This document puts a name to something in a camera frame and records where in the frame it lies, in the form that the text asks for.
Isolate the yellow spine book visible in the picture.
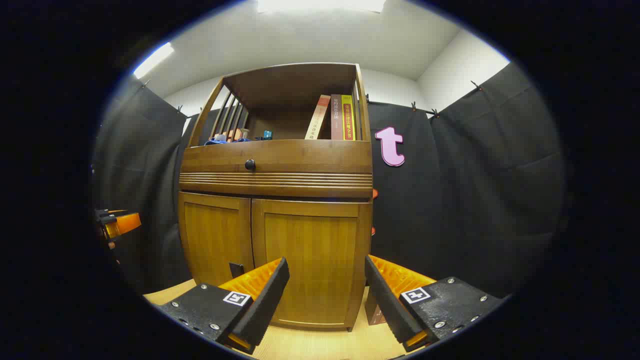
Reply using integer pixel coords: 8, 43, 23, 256
341, 95, 356, 141

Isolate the wooden double-door shoe cabinet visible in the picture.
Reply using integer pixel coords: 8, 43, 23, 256
178, 62, 374, 332

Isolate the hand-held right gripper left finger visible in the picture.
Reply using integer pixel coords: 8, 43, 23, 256
159, 256, 291, 355

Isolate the brown book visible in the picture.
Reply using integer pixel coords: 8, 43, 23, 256
365, 288, 387, 326

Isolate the narrow ceiling light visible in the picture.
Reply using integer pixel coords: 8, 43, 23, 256
133, 42, 175, 79

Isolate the black backdrop cloth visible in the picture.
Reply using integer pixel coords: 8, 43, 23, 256
92, 61, 566, 298

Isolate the wooden shoe cabinet door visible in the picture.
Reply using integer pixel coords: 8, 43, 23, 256
178, 192, 255, 288
251, 198, 373, 331

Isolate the large ceiling light panel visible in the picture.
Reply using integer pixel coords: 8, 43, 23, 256
257, 0, 387, 14

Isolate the wooden drawer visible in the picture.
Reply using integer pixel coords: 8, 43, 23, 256
181, 139, 373, 175

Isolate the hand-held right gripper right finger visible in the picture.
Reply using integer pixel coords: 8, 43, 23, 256
364, 254, 503, 352

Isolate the tan spine book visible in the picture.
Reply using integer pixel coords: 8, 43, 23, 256
305, 94, 332, 140

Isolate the dark red spine book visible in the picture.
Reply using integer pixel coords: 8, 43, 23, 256
330, 94, 344, 141

